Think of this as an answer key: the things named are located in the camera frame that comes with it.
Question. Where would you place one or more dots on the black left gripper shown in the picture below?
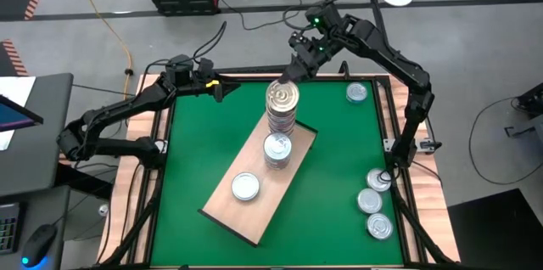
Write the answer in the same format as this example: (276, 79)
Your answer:
(205, 87)

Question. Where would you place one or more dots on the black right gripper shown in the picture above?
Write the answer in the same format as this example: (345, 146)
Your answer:
(315, 57)

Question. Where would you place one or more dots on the teal-label can silver lid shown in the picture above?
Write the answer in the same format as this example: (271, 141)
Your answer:
(356, 92)

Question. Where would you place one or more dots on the tuna can plain silver lid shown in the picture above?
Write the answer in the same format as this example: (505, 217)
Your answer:
(245, 186)

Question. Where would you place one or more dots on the red-label can silver lid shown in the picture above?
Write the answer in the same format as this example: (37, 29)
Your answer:
(378, 179)
(369, 200)
(379, 226)

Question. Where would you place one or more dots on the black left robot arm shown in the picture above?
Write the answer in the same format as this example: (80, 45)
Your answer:
(127, 102)

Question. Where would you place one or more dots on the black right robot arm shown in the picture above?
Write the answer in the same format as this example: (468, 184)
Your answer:
(382, 47)

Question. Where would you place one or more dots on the black floor bar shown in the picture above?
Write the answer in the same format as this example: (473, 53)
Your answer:
(254, 69)

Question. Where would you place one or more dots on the grey desk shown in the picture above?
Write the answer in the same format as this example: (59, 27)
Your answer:
(46, 134)

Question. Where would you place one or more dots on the white paper sheet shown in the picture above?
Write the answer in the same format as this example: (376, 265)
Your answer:
(17, 87)

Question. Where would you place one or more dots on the tilted desk screen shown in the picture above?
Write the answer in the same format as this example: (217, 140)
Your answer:
(12, 117)

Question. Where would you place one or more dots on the black floor equipment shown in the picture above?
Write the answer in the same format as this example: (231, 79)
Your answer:
(532, 100)

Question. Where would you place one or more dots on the black mouse blue light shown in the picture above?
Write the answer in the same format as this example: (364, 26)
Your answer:
(40, 242)

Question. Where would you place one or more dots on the black keyboard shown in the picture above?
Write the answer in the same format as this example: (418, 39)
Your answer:
(8, 229)

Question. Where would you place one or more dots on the plain black floor mat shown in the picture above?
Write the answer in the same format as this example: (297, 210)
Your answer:
(500, 236)

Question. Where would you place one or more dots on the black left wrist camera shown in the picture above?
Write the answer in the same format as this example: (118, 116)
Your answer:
(205, 67)

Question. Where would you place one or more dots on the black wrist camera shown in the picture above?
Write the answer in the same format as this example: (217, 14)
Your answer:
(205, 67)
(300, 41)

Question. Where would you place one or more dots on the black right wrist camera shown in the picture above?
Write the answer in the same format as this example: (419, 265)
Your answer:
(300, 41)

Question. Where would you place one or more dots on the grey metal mounting bracket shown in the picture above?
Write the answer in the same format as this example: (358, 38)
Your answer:
(426, 144)

